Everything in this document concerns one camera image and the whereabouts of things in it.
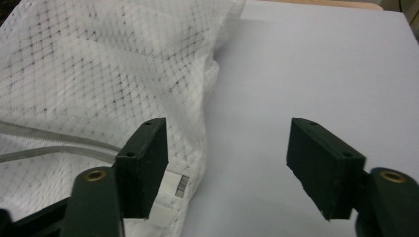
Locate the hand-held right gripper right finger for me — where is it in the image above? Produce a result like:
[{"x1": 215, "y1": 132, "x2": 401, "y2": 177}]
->
[{"x1": 285, "y1": 116, "x2": 368, "y2": 222}]

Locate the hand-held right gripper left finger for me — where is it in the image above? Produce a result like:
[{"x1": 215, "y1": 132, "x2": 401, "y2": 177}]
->
[{"x1": 114, "y1": 116, "x2": 170, "y2": 220}]

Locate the white mesh laundry bag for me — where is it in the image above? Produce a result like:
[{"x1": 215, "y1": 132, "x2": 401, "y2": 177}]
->
[{"x1": 0, "y1": 0, "x2": 248, "y2": 237}]

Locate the pale grey table cover sheet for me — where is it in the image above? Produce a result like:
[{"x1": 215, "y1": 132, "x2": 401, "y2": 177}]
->
[{"x1": 179, "y1": 0, "x2": 419, "y2": 237}]

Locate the wooden table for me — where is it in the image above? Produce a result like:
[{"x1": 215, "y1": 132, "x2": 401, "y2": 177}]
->
[{"x1": 260, "y1": 0, "x2": 385, "y2": 12}]

